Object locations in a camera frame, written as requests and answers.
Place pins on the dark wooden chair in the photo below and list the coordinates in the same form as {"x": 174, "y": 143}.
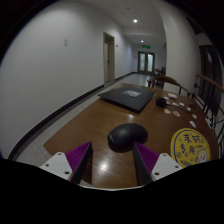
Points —
{"x": 159, "y": 72}

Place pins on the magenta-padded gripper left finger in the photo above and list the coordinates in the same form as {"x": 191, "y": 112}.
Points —
{"x": 56, "y": 165}

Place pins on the wooden-topped black metal railing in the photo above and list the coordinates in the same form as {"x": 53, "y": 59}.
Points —
{"x": 213, "y": 83}

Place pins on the small white card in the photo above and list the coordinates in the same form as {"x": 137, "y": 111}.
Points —
{"x": 181, "y": 104}
{"x": 176, "y": 113}
{"x": 192, "y": 124}
{"x": 194, "y": 116}

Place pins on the green exit sign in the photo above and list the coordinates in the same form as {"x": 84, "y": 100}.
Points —
{"x": 146, "y": 46}

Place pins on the wooden armchair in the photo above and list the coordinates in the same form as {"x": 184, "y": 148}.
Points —
{"x": 168, "y": 80}

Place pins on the white paper card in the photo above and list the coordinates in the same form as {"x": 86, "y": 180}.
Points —
{"x": 172, "y": 95}

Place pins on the black closed laptop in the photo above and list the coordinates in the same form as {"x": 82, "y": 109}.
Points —
{"x": 128, "y": 98}

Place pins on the round ceiling light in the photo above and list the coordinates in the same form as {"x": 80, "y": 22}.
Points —
{"x": 135, "y": 20}

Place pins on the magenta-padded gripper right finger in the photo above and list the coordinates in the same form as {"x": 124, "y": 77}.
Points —
{"x": 165, "y": 165}

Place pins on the dark framed window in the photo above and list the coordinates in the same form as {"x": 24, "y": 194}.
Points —
{"x": 210, "y": 71}

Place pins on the yellow round printed mouse pad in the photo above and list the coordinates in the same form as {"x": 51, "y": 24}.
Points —
{"x": 189, "y": 148}

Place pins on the glass double door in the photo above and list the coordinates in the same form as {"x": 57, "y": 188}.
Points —
{"x": 146, "y": 62}

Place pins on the small black box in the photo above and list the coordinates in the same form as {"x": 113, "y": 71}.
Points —
{"x": 160, "y": 102}

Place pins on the black computer mouse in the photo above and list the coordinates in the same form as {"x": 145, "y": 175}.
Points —
{"x": 126, "y": 136}

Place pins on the wooden side door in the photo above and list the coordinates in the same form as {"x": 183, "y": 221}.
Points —
{"x": 109, "y": 58}

